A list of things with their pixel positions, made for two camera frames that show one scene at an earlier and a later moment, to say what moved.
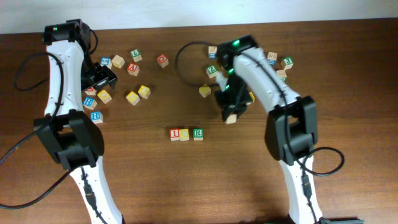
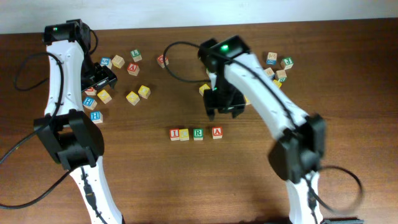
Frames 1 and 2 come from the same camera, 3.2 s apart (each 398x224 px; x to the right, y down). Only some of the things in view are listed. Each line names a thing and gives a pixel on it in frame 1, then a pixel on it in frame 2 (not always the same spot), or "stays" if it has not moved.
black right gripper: [227, 107] -> [235, 108]
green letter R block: [198, 134] stays
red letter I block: [174, 134] stays
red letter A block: [231, 119] -> [217, 132]
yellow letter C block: [184, 134] stays
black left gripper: [106, 77] stays
